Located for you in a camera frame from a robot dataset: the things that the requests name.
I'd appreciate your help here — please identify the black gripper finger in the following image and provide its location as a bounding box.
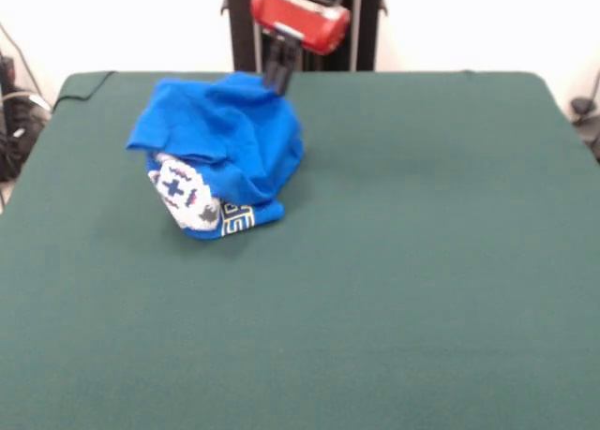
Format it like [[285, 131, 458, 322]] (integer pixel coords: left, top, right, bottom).
[[262, 35, 285, 88], [276, 40, 304, 96]]

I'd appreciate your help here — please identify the dark green table cloth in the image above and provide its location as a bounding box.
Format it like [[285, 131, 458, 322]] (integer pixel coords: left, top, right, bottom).
[[0, 70, 600, 430]]

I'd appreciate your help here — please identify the blue printed T-shirt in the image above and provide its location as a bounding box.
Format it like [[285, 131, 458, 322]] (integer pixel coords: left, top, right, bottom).
[[125, 71, 305, 242]]

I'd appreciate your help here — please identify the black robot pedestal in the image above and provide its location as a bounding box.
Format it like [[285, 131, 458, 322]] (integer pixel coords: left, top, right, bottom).
[[219, 0, 390, 73]]

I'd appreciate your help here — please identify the dark grey floor stand base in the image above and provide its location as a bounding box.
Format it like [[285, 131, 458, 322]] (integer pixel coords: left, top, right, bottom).
[[0, 52, 53, 183], [570, 96, 600, 164]]

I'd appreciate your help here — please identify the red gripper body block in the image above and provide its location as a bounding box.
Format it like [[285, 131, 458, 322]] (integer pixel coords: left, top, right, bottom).
[[250, 0, 352, 55]]

